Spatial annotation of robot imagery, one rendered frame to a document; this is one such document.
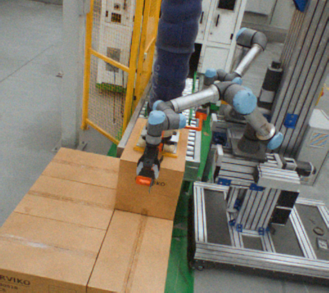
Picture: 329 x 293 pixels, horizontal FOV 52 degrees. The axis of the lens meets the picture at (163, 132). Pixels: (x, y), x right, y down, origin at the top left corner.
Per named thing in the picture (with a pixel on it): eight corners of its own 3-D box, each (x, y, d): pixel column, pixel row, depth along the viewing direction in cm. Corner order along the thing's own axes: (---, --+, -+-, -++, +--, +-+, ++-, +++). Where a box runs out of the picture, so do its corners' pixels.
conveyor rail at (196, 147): (197, 87, 495) (200, 74, 486) (200, 87, 495) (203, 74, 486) (189, 178, 292) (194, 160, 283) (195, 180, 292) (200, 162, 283)
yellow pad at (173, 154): (168, 131, 247) (168, 125, 245) (181, 133, 247) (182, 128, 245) (161, 155, 218) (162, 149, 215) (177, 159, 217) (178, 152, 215)
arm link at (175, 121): (178, 107, 172) (159, 108, 167) (189, 117, 164) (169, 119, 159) (175, 121, 176) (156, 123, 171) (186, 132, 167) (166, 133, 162)
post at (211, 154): (200, 180, 363) (222, 94, 315) (206, 181, 363) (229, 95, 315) (200, 184, 357) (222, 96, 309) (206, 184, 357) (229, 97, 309)
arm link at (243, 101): (272, 128, 216) (234, 78, 180) (288, 141, 204) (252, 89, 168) (258, 142, 216) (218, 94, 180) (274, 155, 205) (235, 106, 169)
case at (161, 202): (132, 160, 279) (138, 117, 259) (180, 169, 277) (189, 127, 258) (114, 208, 226) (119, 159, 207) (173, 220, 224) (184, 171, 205)
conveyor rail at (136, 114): (153, 78, 497) (155, 66, 488) (157, 79, 497) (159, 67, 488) (115, 164, 294) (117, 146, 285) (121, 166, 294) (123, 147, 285)
